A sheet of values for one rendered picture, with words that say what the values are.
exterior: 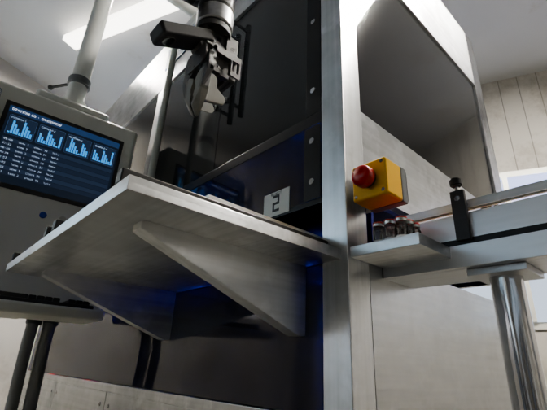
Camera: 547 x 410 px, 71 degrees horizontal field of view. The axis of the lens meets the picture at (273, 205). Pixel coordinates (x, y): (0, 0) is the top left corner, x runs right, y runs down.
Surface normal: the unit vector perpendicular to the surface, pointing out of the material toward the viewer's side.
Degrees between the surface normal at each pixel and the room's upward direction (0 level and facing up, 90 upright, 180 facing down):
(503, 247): 90
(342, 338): 90
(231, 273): 90
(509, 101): 90
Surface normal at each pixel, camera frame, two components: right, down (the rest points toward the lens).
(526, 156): -0.40, -0.37
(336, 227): -0.73, -0.29
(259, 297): 0.68, -0.26
